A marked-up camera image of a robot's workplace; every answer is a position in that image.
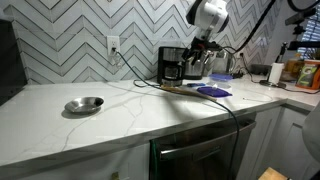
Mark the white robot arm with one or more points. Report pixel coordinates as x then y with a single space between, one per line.
210 13

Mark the white wall outlet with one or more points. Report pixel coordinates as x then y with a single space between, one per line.
113 43

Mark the clear container with blue lid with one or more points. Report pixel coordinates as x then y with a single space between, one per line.
220 78

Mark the grey rounded object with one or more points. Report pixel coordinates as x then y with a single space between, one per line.
313 133

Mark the black steel coffeemaker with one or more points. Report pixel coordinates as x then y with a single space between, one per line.
165 56

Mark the blue snack packet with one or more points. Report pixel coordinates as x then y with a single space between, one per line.
196 84

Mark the white paper towel roll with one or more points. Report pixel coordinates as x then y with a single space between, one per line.
276 72

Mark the long wooden spoon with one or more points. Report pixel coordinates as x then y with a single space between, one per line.
186 90

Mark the orange bottle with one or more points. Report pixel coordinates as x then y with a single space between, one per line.
293 66

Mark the black camera stand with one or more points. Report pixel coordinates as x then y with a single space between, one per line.
301 16

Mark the black paper towel holder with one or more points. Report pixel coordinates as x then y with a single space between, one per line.
271 84

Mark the wooden stool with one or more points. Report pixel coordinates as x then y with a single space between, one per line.
271 175

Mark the stainless steel dishwasher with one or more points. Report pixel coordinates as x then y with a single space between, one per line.
200 150

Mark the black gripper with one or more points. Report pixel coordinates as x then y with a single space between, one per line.
205 46

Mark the black power strip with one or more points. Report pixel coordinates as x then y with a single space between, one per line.
260 69

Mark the orange drink mix tub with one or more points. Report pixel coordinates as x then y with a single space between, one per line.
306 75

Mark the grey shaker base cabinet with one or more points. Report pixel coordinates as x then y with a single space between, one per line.
280 140

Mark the steel cup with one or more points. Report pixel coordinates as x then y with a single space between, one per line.
221 63

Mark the purple plate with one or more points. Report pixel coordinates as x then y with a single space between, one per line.
213 91

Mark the steel utensil pot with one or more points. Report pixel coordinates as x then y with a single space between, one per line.
195 71

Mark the small steel bowl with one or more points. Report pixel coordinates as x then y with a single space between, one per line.
83 105

